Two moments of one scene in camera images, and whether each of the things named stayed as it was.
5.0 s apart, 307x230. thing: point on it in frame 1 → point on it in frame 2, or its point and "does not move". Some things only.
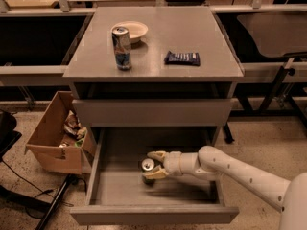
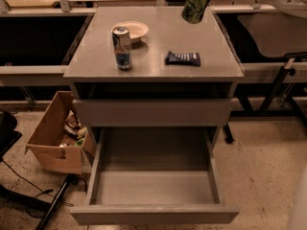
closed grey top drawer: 152,112 does not move
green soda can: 148,164 → 195,7
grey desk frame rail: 40,76 does not move
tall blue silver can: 122,42 does not move
